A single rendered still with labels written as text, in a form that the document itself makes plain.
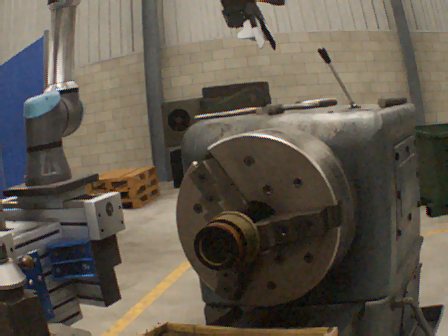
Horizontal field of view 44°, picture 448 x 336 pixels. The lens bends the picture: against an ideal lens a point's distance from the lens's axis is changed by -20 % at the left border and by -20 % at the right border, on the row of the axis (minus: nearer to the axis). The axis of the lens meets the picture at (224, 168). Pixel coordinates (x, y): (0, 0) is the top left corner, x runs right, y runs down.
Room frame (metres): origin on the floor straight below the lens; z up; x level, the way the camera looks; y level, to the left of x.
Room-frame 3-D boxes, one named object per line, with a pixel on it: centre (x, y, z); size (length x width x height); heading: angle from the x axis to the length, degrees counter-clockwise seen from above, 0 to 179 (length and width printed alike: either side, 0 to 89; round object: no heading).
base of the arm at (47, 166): (1.53, 0.45, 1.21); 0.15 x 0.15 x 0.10
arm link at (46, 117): (1.54, 0.45, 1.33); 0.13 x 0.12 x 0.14; 169
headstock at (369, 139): (1.52, -0.24, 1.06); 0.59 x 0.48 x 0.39; 151
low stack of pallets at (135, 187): (9.35, 1.48, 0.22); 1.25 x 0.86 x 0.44; 170
